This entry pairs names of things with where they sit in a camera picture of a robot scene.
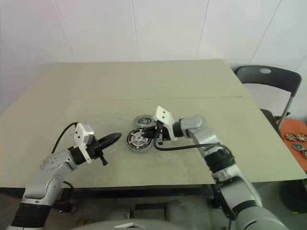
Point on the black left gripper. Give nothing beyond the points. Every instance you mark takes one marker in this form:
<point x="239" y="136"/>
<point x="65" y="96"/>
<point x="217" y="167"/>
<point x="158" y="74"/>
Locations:
<point x="94" y="147"/>

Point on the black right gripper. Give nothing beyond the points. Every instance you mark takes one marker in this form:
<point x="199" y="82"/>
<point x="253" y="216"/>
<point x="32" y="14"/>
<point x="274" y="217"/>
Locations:
<point x="161" y="131"/>

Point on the small grey motor end cap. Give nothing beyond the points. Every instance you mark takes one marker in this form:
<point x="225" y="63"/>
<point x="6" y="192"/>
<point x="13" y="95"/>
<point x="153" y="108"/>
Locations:
<point x="141" y="120"/>

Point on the silver spoked rotor cover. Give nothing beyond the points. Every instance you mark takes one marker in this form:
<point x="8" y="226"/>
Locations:
<point x="134" y="141"/>

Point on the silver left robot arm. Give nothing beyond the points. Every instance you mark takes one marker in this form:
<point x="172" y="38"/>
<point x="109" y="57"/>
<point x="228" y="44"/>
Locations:
<point x="52" y="165"/>

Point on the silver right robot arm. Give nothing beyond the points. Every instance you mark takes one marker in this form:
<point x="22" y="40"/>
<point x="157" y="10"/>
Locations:
<point x="206" y="136"/>

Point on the silver robot torso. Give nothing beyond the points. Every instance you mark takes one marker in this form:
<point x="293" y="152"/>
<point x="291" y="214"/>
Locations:
<point x="108" y="222"/>

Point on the black folding chair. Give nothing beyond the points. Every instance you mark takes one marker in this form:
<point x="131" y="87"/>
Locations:
<point x="271" y="79"/>

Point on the orange side surface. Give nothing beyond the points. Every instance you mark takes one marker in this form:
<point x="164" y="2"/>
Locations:
<point x="290" y="127"/>

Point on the black bin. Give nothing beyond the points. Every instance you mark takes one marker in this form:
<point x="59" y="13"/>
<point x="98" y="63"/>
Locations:
<point x="297" y="196"/>

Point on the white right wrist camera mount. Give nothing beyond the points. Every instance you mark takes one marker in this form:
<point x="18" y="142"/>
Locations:
<point x="164" y="115"/>

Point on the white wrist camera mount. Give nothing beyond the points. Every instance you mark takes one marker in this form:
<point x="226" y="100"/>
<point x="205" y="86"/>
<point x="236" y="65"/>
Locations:
<point x="164" y="115"/>
<point x="82" y="136"/>

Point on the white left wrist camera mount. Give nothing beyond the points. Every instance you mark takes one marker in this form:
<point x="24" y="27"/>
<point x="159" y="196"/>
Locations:
<point x="82" y="136"/>

